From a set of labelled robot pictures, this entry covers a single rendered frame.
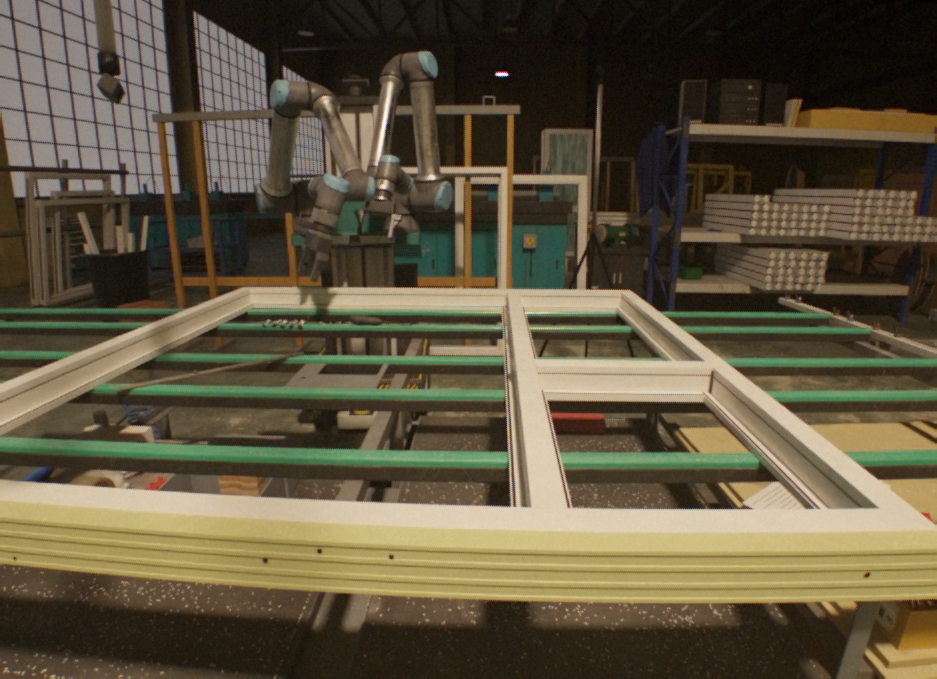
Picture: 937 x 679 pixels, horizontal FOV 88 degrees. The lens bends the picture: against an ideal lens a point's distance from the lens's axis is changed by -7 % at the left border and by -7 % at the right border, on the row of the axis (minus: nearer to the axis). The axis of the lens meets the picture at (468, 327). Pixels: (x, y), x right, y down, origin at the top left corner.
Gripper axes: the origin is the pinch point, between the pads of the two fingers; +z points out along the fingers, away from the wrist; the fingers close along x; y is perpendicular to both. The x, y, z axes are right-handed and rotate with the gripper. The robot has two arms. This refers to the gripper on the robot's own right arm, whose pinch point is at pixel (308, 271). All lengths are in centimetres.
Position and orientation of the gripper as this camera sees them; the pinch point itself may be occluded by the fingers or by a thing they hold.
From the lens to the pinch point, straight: 189.1
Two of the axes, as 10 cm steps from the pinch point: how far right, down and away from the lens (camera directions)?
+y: 7.6, 1.8, 6.2
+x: -5.6, -3.1, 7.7
